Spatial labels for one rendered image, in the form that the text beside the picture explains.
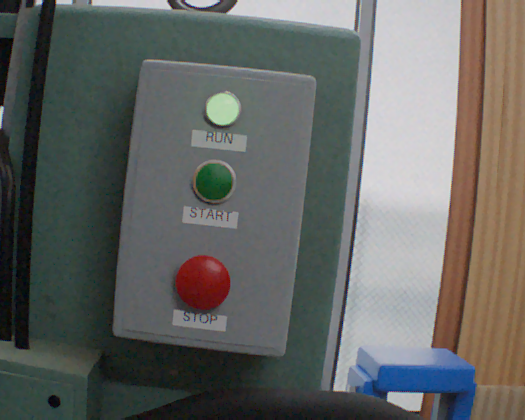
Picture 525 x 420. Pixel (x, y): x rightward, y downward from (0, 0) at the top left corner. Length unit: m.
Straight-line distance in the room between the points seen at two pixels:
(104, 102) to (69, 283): 0.12
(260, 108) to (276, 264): 0.09
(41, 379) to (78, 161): 0.15
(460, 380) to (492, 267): 0.59
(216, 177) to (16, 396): 0.18
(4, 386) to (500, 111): 1.62
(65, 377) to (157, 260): 0.09
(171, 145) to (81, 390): 0.15
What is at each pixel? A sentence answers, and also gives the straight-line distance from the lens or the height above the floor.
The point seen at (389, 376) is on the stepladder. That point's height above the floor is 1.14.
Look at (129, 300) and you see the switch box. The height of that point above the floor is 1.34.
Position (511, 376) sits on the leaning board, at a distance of 2.13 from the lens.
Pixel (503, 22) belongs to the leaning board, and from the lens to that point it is 2.13.
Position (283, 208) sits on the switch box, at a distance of 0.59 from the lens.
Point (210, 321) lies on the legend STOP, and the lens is 0.59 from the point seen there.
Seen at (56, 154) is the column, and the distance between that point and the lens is 0.66.
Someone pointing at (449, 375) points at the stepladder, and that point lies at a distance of 1.52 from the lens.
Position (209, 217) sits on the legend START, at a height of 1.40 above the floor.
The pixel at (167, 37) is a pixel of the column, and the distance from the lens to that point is 0.65.
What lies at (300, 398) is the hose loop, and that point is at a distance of 0.62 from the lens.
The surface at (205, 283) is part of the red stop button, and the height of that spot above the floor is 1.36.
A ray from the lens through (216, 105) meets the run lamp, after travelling 0.58.
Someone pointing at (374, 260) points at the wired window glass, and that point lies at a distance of 2.25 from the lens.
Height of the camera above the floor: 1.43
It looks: 3 degrees down
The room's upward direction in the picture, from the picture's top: 6 degrees clockwise
